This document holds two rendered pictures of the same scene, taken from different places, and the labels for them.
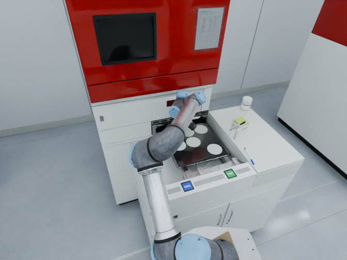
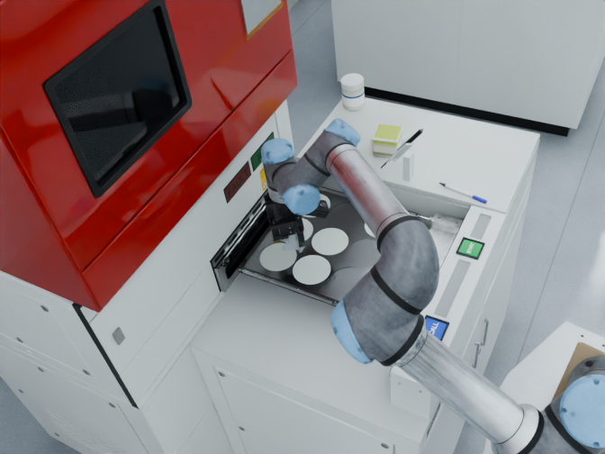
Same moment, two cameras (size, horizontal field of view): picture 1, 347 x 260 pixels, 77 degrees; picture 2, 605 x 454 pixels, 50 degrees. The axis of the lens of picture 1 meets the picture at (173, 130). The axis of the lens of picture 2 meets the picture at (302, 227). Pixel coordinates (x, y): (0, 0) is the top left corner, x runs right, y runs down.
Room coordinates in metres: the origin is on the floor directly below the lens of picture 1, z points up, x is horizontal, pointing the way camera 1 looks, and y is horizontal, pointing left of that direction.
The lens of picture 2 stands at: (0.17, 0.58, 2.17)
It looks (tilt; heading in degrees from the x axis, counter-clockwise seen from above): 45 degrees down; 326
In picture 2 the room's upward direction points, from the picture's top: 9 degrees counter-clockwise
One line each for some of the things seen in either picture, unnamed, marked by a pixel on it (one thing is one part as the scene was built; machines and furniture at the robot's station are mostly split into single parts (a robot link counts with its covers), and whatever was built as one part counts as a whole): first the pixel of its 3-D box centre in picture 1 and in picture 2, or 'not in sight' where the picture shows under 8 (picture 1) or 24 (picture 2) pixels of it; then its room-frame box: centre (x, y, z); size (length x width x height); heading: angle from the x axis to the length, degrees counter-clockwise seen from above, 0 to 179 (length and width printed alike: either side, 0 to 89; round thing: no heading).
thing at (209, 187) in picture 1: (208, 187); (452, 304); (0.74, -0.21, 0.89); 0.55 x 0.09 x 0.14; 111
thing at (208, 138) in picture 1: (193, 142); (329, 241); (1.10, -0.14, 0.90); 0.34 x 0.34 x 0.01; 21
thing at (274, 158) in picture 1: (249, 140); (416, 163); (1.15, -0.54, 0.89); 0.62 x 0.35 x 0.14; 21
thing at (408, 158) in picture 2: (236, 130); (402, 158); (1.09, -0.41, 1.03); 0.06 x 0.04 x 0.13; 21
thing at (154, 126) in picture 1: (180, 124); (261, 225); (1.29, -0.05, 0.89); 0.44 x 0.02 x 0.10; 111
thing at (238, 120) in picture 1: (240, 124); (388, 140); (1.20, -0.46, 1.00); 0.07 x 0.07 x 0.07; 30
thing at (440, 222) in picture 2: (237, 163); (447, 223); (0.92, -0.41, 0.89); 0.08 x 0.03 x 0.03; 21
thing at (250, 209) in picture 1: (202, 192); (381, 336); (1.04, -0.25, 0.41); 0.97 x 0.64 x 0.82; 111
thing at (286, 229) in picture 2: not in sight; (284, 213); (1.15, -0.04, 1.05); 0.09 x 0.08 x 0.12; 62
